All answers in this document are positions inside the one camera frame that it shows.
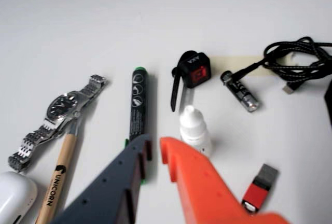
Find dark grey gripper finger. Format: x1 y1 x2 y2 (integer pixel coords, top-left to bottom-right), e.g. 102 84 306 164
50 134 154 224

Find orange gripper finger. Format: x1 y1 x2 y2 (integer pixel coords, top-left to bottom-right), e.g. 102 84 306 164
159 136 291 224

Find black bike light with strap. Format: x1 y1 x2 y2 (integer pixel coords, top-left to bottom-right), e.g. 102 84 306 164
170 50 212 113

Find black fabric bag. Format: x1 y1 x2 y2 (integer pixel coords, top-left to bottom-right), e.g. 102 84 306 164
324 80 332 129

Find wooden ballpoint pen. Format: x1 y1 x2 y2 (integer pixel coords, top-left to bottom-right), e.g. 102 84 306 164
35 120 80 224

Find red and black USB stick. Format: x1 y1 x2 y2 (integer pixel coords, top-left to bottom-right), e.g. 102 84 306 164
241 163 280 213

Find small white dropper bottle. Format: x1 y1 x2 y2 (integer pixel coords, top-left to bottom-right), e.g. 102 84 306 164
179 105 213 157

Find white earbuds case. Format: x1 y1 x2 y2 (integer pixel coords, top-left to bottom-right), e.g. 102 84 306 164
0 171 38 224

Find black marker with green cap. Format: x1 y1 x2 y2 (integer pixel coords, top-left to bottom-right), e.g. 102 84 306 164
124 66 150 185

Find silver metal wristwatch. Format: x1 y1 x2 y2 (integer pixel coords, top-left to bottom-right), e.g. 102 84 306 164
7 74 108 173

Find small black silver cylinder torch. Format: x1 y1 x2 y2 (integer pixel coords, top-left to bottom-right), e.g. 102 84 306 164
220 70 260 113

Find long beige masking tape strip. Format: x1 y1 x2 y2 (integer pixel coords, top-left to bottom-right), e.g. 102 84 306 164
210 54 294 77

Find black braided cable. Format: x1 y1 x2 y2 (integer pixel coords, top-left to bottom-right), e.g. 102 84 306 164
233 36 332 95

